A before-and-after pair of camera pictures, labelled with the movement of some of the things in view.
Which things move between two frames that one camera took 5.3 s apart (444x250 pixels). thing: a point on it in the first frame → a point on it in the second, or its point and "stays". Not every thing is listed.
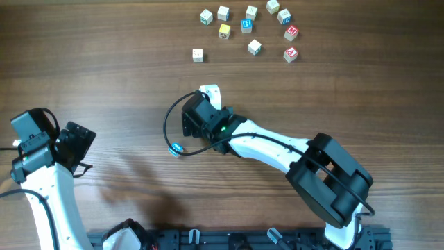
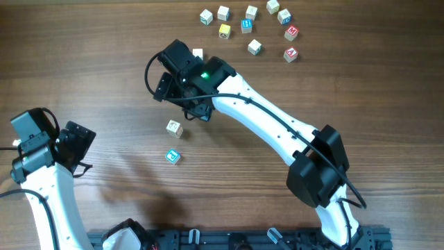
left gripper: (78, 139) stays
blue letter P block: (176, 146) → (173, 155)
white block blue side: (223, 13) stays
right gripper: (195, 131) → (173, 88)
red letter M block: (291, 32) stays
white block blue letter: (284, 17) stays
